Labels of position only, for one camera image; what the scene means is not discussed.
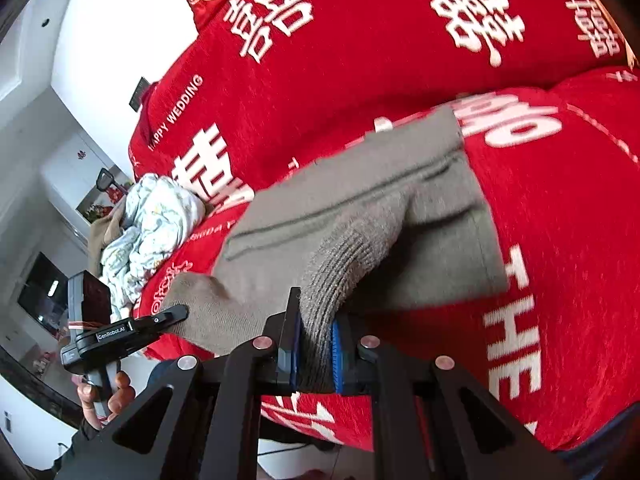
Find red wedding sofa cover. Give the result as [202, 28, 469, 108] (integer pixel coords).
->
[127, 0, 640, 453]

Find dark television stand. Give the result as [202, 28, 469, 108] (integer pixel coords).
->
[0, 345, 83, 428]

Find person's left hand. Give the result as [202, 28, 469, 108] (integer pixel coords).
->
[77, 370, 137, 428]

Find brown cloth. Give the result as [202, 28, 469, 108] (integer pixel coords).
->
[89, 205, 131, 273]

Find red flowers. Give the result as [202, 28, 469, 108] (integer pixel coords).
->
[82, 185, 126, 223]

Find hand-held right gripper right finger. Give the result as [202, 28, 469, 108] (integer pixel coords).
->
[330, 317, 576, 480]

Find black television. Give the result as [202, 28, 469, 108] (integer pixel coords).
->
[17, 252, 70, 336]

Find person's left forearm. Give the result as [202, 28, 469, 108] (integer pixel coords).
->
[52, 417, 108, 473]

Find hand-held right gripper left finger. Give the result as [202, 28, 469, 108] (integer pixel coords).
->
[55, 287, 303, 480]

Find grey knit sweater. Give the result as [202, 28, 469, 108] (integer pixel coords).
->
[162, 105, 511, 395]

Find thin black cable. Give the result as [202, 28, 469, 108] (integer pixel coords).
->
[257, 437, 343, 463]

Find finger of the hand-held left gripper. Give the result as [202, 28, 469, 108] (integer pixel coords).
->
[132, 305, 189, 348]

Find black wall switch panel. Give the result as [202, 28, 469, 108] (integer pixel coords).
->
[129, 76, 151, 112]

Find white cabinet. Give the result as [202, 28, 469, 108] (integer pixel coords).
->
[40, 130, 136, 241]

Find white floral cloth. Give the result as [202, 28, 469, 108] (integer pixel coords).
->
[100, 174, 207, 308]

